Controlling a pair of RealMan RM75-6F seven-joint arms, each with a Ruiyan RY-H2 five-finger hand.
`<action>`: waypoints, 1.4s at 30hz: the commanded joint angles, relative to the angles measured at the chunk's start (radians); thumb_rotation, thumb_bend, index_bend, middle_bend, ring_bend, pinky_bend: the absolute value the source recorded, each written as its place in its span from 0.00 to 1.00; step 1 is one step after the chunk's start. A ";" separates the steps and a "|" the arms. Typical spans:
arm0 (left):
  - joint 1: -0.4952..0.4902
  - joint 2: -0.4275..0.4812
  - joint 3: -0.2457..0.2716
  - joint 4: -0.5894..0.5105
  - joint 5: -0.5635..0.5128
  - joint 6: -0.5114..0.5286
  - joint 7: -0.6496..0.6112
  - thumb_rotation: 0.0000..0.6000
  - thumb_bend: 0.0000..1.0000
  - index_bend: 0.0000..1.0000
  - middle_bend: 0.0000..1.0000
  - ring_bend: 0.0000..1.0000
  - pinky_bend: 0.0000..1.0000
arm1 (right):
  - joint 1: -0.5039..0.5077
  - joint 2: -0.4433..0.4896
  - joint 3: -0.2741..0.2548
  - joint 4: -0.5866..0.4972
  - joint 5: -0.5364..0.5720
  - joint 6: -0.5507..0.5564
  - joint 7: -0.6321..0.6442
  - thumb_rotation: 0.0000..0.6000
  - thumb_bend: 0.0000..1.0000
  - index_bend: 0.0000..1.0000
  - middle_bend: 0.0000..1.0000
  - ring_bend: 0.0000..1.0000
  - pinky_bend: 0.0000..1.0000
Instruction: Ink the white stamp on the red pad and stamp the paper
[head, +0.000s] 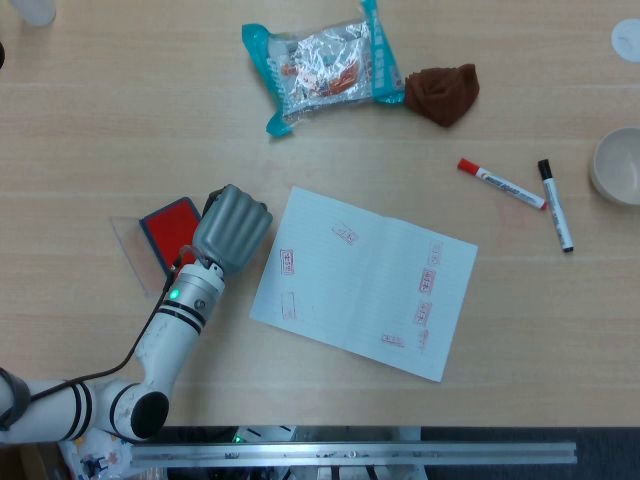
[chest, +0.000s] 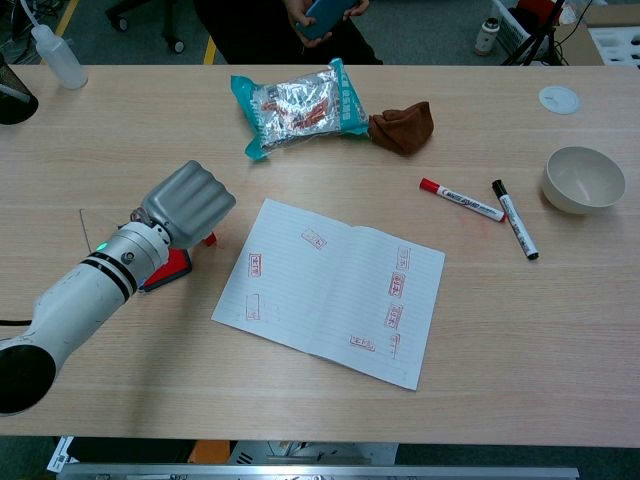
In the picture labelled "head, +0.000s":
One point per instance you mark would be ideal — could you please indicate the clear plastic squeeze bottle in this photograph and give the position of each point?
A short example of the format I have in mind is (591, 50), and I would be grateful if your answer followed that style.
(35, 10)

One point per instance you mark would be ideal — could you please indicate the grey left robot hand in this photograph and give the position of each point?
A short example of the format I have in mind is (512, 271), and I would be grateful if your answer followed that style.
(232, 230)

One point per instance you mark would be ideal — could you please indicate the black mesh pen holder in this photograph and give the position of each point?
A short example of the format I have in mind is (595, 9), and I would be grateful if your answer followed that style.
(1, 55)

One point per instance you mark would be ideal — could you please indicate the white paper sheet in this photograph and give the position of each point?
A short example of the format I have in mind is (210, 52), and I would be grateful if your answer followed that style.
(360, 285)

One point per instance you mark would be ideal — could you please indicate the brown folded cloth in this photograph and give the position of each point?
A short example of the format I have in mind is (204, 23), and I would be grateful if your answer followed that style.
(442, 95)

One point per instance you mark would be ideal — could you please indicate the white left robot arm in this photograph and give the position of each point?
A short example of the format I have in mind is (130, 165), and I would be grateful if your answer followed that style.
(170, 340)

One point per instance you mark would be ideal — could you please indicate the black whiteboard marker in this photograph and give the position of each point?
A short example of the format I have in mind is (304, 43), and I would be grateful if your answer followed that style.
(556, 205)

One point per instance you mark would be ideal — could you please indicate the aluminium rail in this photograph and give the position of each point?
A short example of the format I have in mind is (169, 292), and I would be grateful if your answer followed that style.
(350, 454)

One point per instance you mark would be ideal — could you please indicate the transparent ink pad lid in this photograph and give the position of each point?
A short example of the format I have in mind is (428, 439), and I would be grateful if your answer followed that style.
(127, 247)

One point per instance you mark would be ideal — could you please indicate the white printed plastic bag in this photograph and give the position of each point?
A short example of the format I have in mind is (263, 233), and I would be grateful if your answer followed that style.
(100, 455)

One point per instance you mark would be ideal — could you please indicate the teal and silver snack package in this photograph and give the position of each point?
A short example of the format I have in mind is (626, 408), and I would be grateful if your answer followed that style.
(325, 70)

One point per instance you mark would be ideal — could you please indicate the red ink pad dark frame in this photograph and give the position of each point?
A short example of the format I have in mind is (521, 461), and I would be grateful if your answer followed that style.
(167, 230)

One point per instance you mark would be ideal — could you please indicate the beige bowl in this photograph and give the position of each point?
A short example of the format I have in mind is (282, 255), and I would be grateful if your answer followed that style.
(620, 165)

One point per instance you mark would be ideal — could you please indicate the red whiteboard marker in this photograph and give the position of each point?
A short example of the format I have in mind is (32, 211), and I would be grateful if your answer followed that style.
(502, 184)

